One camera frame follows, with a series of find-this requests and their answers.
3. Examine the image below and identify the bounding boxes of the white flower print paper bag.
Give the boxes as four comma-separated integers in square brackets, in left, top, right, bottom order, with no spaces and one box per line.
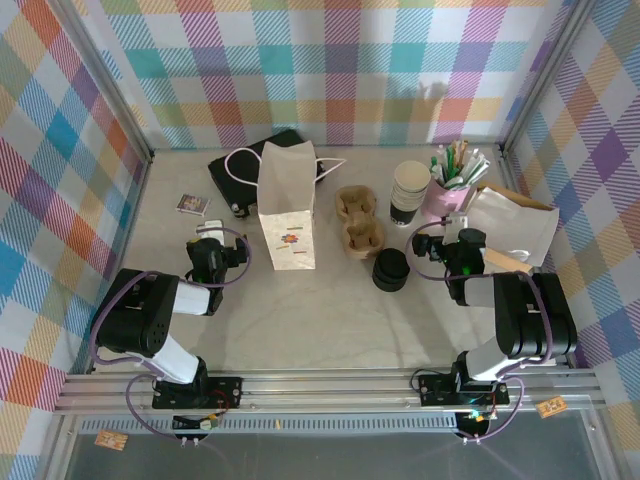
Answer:
[224,140,347,272]

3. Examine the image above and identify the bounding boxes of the black paper coffee cup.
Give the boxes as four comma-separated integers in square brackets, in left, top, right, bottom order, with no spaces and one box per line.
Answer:
[393,160,432,194]

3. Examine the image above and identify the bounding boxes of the small colourful card pack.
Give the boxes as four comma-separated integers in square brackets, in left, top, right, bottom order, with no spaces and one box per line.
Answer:
[176,193,211,216]

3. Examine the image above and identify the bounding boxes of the pink straw holder cup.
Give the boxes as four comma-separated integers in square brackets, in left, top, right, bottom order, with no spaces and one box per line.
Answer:
[421,177,476,225]

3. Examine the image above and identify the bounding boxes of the flat white paper bag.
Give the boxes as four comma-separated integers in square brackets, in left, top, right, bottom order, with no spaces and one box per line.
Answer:
[459,187,560,267]

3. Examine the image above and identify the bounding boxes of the stack of black paper cups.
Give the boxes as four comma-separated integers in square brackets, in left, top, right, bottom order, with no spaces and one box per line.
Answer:
[389,182,430,229]

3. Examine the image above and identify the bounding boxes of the stack of black cup lids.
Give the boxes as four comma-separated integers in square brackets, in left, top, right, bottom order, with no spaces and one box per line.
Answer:
[372,259,412,293]

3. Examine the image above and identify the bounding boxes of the white paper wrapped straw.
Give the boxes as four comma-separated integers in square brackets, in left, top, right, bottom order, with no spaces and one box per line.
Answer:
[457,158,490,190]
[462,149,485,181]

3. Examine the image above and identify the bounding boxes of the plaid backdrop cloth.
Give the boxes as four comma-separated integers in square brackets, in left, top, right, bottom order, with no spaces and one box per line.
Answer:
[82,0,566,150]
[0,0,147,480]
[509,0,640,416]

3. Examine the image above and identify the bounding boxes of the small orange tag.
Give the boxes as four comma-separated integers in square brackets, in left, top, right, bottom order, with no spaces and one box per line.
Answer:
[94,429,129,451]
[535,398,566,420]

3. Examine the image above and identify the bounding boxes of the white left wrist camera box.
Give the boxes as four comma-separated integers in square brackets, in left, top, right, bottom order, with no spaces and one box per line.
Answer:
[195,219,225,242]

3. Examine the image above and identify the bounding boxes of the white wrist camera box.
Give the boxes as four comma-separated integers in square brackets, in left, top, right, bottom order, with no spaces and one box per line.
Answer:
[195,219,225,242]
[446,211,472,239]

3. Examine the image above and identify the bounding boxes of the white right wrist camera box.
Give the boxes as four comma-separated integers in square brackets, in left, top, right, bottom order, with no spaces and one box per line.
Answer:
[446,211,472,239]

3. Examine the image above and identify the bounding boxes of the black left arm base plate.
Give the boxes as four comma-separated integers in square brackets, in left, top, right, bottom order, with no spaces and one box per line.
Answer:
[152,374,244,411]

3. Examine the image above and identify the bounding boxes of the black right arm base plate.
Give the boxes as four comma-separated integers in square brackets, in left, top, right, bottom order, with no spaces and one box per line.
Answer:
[417,372,511,407]

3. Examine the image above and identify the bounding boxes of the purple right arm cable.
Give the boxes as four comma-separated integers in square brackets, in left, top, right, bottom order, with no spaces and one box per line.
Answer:
[407,222,556,444]

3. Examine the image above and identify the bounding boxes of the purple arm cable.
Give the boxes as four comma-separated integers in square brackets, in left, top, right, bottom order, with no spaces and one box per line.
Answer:
[91,227,253,441]
[407,222,556,444]

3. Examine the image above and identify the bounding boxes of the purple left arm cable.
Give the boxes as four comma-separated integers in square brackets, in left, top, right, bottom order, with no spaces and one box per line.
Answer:
[91,227,253,441]

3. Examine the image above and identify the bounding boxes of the black cable connector block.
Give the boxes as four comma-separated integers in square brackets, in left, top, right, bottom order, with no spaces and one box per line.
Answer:
[172,412,221,446]
[457,408,496,445]

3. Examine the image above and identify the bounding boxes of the aluminium mounting rail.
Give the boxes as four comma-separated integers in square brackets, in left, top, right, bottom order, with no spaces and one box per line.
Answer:
[54,369,601,416]

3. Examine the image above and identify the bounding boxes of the aluminium frame post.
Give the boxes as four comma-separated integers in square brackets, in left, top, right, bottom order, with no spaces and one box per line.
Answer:
[58,0,155,164]
[498,0,601,157]

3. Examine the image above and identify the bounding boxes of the grey slotted cable duct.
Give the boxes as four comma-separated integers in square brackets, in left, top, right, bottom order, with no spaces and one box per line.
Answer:
[79,417,461,436]

